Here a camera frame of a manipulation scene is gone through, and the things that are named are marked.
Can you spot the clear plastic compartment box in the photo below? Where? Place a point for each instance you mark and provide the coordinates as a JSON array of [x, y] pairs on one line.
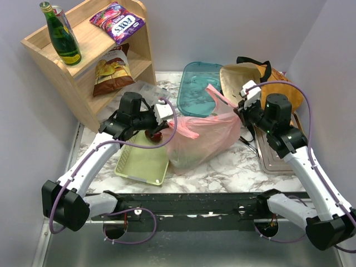
[[152, 93]]

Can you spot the silver metal tray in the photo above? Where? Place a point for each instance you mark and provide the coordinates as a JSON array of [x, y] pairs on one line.
[[271, 163]]

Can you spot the brown potato chips bag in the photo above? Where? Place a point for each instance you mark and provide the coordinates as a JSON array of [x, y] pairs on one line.
[[112, 71]]

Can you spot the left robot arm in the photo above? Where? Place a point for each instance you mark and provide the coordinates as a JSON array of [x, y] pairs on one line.
[[64, 201]]

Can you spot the red silver soda can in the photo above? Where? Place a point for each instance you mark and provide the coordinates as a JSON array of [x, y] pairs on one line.
[[59, 12]]

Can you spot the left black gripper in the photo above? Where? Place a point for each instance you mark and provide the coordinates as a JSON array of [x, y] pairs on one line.
[[160, 126]]

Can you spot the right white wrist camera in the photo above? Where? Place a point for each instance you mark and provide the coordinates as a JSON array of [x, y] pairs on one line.
[[250, 93]]

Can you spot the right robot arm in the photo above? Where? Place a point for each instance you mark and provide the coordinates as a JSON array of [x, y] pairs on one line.
[[332, 219]]

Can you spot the green glass bottle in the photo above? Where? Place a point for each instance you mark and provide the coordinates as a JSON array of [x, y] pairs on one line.
[[60, 36]]

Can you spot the red apple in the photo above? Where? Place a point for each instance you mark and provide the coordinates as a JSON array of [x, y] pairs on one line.
[[155, 138]]

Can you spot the wooden shelf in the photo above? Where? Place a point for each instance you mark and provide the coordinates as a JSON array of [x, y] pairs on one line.
[[75, 83]]

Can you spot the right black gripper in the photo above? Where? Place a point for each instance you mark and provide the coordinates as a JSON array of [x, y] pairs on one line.
[[243, 113]]

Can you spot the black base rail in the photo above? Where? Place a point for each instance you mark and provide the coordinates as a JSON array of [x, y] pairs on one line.
[[187, 212]]

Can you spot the orange tote bag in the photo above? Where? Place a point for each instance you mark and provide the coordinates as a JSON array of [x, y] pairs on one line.
[[233, 77]]

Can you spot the teal transparent plastic container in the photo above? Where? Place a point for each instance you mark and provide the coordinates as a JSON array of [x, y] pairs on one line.
[[192, 98]]

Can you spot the pink plastic grocery bag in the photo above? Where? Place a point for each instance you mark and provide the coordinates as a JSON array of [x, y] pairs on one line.
[[196, 140]]

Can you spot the purple Fox's candy bag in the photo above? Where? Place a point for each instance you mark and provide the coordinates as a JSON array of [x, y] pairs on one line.
[[117, 22]]

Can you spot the light green plastic basket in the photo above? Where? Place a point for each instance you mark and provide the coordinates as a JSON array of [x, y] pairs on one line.
[[143, 165]]

